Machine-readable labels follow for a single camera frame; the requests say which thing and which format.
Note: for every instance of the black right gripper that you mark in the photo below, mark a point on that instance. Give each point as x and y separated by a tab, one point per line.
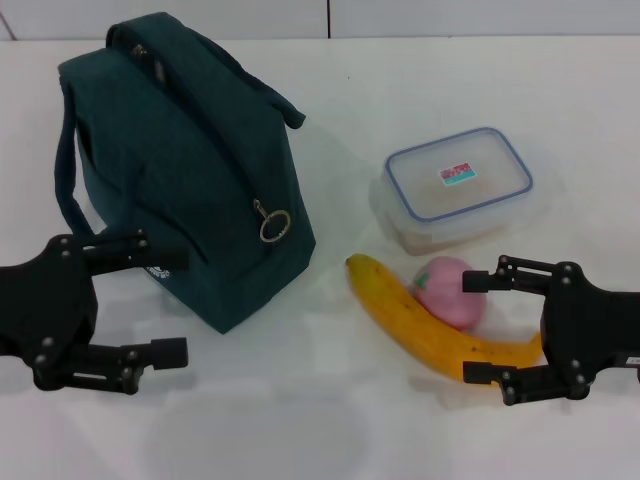
590	335

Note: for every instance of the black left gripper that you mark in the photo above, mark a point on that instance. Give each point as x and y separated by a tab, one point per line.
50	310

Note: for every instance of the pink toy peach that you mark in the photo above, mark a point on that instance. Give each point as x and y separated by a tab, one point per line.
450	297

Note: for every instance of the yellow banana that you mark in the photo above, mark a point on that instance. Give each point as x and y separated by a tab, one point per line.
400	320

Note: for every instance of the dark teal lunch bag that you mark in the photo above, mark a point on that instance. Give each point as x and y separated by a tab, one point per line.
190	175

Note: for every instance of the clear container with blue seal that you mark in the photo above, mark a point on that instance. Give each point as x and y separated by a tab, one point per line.
460	175

